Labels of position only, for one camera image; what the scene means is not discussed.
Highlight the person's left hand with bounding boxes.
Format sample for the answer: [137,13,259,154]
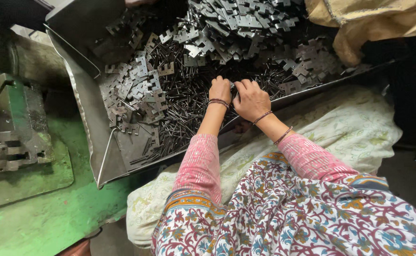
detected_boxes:
[209,75,233,104]

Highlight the person's right hand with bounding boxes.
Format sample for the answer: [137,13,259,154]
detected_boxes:
[232,80,273,123]

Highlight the heap of metal hinge plates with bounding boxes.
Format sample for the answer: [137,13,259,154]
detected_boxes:
[99,0,345,136]

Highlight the brown thread wrist band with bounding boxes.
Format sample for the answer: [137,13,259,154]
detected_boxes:
[252,110,273,125]

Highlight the heap of dark metal pins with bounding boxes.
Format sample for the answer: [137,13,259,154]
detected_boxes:
[130,39,301,166]

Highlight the brown beaded bangle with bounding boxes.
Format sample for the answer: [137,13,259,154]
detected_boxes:
[273,126,294,146]

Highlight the pale floral cushion cloth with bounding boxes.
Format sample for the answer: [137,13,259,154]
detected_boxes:
[126,85,404,249]

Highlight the large sheet metal tray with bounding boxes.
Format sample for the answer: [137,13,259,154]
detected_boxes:
[44,0,397,190]

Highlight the person's floral printed garment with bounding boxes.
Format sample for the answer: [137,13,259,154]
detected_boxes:
[150,133,416,256]

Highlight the tan burlap sack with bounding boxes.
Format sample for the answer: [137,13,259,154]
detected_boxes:
[304,0,416,68]

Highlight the grey metal die block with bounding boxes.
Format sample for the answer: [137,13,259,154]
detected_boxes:
[0,73,56,176]

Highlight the green press machine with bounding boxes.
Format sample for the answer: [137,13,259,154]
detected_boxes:
[0,24,160,256]

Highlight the reddish brown rounded object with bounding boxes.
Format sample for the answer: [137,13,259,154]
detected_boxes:
[56,238,92,256]

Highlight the brown thread wrist bracelets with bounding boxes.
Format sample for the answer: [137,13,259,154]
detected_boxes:
[207,98,231,109]

